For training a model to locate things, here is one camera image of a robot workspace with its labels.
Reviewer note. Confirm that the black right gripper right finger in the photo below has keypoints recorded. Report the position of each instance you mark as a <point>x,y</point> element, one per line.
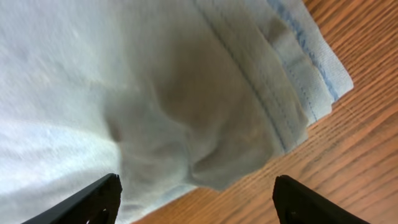
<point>297,204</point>

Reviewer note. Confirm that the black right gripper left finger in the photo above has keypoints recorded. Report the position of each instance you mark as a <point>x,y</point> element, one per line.
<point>97,203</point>

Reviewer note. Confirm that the light blue printed t-shirt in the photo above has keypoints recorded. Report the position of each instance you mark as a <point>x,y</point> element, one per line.
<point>169,95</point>

